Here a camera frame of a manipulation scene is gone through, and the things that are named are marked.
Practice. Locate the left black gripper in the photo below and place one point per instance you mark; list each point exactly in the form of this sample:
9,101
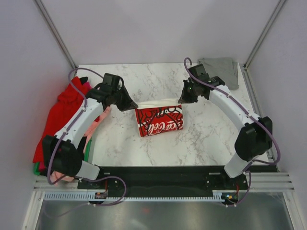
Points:
128,104

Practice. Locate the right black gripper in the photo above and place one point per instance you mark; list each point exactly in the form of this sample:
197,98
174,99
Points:
185,98

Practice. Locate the white coca-cola t shirt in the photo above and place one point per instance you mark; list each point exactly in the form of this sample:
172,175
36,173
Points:
160,116

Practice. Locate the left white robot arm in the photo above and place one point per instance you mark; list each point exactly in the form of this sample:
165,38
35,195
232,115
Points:
60,151

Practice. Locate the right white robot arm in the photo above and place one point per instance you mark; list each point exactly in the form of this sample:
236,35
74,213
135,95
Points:
252,140

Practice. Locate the magenta t shirt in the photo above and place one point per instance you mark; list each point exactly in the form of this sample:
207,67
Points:
86,87

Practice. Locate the folded grey t shirt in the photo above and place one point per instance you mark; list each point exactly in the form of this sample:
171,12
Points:
224,67

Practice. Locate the red t shirt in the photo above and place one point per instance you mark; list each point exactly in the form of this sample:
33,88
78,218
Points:
69,101

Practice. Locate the black t shirt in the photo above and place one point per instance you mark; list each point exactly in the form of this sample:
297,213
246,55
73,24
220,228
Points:
79,85

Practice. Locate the light pink t shirt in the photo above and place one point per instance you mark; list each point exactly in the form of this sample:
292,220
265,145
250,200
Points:
96,124

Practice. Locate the green t shirt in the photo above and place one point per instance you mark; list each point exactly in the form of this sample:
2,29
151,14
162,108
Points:
39,169

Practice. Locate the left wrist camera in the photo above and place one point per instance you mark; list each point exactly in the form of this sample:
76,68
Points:
111,83

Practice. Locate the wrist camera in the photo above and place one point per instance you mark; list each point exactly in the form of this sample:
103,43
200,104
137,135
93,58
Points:
111,83
199,72

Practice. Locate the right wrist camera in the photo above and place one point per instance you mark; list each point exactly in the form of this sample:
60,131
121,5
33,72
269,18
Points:
199,72

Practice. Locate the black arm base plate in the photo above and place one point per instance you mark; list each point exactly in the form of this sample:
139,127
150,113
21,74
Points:
166,181

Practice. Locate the white slotted cable duct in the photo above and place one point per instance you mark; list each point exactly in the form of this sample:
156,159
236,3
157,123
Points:
96,196

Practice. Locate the right aluminium frame post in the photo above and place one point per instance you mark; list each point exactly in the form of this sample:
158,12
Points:
265,31

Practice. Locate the aluminium frame post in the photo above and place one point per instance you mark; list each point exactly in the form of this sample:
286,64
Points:
265,31
54,31

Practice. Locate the left aluminium frame post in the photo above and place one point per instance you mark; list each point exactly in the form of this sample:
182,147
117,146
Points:
54,31

